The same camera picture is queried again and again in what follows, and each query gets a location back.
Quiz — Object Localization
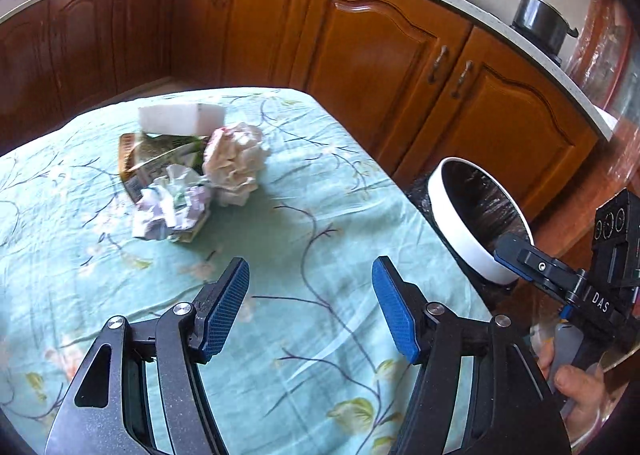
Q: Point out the white rectangular box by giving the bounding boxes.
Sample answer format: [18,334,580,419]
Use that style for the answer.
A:
[137,102,225,138]

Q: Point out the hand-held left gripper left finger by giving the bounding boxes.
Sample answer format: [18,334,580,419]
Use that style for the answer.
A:
[45,257,251,455]

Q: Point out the wooden lower kitchen cabinets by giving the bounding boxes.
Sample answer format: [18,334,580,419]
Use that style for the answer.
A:
[0,0,601,231]

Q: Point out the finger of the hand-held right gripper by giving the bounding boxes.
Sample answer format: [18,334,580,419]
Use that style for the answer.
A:
[492,233,585,297]

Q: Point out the crumpled lavender paper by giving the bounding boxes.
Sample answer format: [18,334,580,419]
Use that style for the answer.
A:
[132,163,215,242]

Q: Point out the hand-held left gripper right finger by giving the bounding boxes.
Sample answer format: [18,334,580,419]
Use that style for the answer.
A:
[370,255,574,455]

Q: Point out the white kitchen countertop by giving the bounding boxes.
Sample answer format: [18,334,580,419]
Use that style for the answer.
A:
[0,0,620,142]

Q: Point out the flattened green packet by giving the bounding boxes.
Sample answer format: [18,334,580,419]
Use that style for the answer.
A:
[118,132,209,202]

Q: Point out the person's right hand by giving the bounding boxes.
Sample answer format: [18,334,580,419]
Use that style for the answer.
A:
[537,342,609,432]

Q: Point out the white bin with black bag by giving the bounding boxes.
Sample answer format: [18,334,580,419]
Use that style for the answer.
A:
[427,156,536,287]

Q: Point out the crumpled white paper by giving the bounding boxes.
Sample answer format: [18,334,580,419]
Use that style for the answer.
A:
[202,122,271,208]

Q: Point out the green floral tablecloth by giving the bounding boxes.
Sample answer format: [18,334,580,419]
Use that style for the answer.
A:
[0,87,493,455]

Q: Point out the steel cooking pot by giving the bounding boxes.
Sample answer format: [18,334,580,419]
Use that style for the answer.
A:
[510,0,580,54]

